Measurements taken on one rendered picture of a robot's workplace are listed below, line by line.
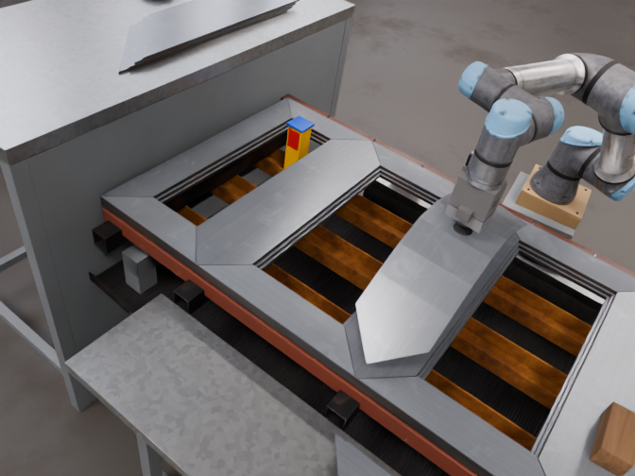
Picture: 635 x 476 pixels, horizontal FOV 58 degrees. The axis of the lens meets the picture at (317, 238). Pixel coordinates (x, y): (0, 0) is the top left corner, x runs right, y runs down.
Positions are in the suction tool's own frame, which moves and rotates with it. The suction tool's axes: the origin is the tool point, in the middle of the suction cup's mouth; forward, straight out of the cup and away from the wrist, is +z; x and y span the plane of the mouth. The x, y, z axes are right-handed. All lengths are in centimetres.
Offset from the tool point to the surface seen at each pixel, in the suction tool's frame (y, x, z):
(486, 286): 8.9, 7.1, 16.6
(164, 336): -39, -51, 25
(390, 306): -2.2, -22.9, 7.3
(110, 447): -63, -58, 100
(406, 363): 6.2, -26.4, 15.5
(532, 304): 19.4, 26.1, 31.0
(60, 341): -80, -56, 61
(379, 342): 0.2, -29.3, 11.2
